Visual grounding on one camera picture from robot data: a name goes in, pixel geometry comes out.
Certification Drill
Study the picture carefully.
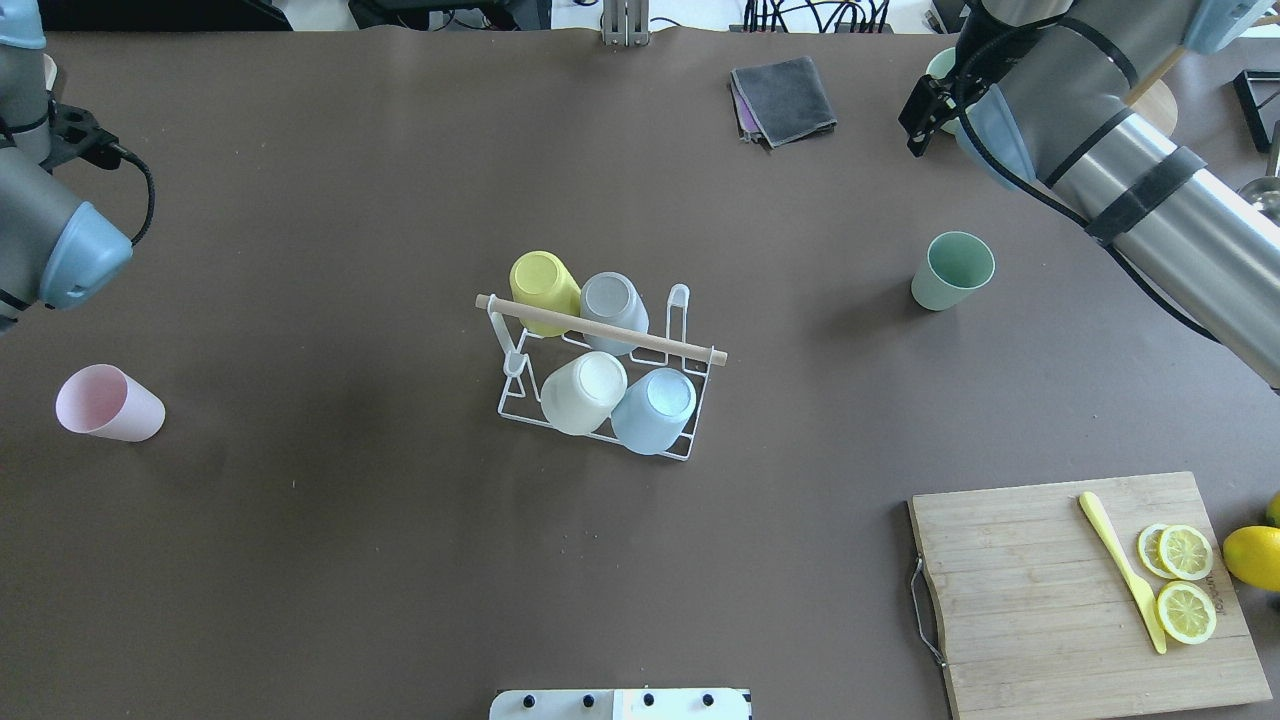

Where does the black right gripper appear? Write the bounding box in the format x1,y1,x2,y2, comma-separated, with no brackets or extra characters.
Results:
899,74,959,158

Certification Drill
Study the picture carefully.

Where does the green plastic cup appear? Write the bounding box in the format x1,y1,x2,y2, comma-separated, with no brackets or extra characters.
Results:
910,231,996,313

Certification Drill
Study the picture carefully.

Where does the pink plastic cup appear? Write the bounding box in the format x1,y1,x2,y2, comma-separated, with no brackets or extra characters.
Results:
55,364,166,442

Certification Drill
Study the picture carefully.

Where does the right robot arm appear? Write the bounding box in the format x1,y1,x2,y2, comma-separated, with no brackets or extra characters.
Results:
899,1,1279,387

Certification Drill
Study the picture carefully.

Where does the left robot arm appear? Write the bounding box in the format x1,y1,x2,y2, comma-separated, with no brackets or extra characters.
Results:
1,1,156,332

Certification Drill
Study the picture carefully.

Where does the grey plastic cup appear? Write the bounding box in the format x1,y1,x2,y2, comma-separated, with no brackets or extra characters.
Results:
580,272,649,333

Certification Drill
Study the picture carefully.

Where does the light blue plastic cup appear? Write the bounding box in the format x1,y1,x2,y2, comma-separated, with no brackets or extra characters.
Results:
611,368,696,455

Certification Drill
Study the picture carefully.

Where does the yellow plastic cup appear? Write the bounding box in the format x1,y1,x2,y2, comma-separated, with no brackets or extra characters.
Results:
509,250,581,316

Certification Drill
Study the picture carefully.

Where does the cream plastic cup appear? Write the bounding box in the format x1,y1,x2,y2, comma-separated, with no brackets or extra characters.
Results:
540,351,628,436

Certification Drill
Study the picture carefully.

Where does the green bowl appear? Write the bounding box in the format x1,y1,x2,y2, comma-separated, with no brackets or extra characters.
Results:
925,47,960,136

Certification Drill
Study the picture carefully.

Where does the grey folded cloth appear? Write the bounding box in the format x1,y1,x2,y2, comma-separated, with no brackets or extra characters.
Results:
730,56,837,149

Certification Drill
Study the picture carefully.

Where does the wooden mug tree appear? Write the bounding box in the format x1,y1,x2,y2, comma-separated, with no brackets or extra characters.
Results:
1125,46,1187,136

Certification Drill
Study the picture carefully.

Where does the metal scoop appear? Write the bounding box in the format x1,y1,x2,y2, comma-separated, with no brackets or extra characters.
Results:
1238,120,1280,225

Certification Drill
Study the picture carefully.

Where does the yellow plastic knife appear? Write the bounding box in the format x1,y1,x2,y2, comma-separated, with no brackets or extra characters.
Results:
1078,491,1169,655

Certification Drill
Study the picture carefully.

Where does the lemon slice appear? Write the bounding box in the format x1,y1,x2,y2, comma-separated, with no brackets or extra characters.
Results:
1156,524,1213,582
1155,580,1217,644

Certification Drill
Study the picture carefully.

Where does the wooden cutting board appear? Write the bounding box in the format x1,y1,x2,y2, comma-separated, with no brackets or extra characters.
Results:
908,471,1272,719

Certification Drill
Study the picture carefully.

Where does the yellow lemon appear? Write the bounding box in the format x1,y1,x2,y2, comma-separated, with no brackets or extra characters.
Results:
1265,492,1280,528
1221,525,1279,593

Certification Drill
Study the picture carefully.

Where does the white wire cup holder rack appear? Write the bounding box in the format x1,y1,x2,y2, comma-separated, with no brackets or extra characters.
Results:
475,284,728,461

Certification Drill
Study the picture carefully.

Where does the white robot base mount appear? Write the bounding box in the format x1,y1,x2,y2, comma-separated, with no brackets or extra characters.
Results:
488,687,753,719

